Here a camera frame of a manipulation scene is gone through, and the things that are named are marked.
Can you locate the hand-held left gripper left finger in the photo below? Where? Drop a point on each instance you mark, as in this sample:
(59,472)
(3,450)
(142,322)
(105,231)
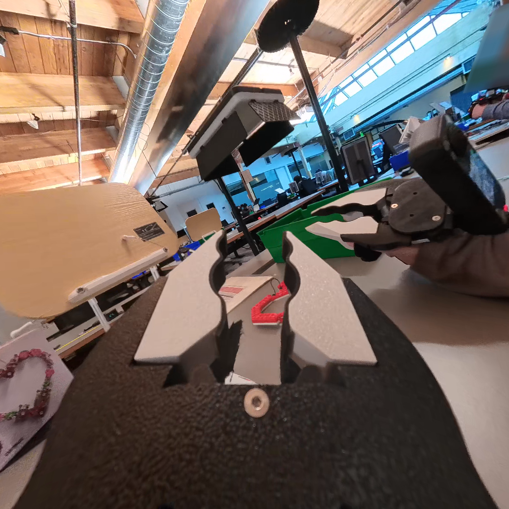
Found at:
(183,302)

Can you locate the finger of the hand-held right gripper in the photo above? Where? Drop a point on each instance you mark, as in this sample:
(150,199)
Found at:
(330,234)
(358,199)

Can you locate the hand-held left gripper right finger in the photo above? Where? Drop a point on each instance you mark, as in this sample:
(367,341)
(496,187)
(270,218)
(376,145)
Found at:
(326,310)

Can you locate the red lego heart frame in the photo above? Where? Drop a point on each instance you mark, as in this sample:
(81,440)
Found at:
(262,310)

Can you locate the person's right forearm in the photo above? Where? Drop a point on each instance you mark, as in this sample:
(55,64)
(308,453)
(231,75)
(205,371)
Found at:
(469,262)

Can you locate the person's right hand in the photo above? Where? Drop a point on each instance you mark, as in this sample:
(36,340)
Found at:
(397,254)

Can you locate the green plastic bin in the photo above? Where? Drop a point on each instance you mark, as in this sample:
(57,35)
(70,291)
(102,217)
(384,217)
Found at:
(294,238)

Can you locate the black computer monitor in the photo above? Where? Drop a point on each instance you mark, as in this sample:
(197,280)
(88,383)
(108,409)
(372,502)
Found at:
(358,161)

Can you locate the blue storage bin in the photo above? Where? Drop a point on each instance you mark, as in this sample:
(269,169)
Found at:
(399,161)

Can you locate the clear bag with paper sheet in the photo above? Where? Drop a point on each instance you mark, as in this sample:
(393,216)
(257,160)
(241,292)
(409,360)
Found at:
(242,290)

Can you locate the light wooden chair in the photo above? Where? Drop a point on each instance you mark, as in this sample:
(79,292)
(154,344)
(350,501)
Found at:
(71,246)
(202,222)

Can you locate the black box on stand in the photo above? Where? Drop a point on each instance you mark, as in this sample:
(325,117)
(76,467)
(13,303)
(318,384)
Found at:
(226,135)

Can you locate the instruction booklet with heart picture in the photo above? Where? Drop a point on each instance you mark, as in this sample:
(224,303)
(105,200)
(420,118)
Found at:
(28,393)

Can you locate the black round disc on pole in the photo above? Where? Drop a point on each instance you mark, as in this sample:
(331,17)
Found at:
(286,24)

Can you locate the metal conduit pipe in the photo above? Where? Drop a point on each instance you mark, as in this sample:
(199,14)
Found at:
(75,79)

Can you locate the silver ventilation duct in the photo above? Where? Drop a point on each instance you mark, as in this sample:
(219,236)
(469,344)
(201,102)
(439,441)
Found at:
(151,79)

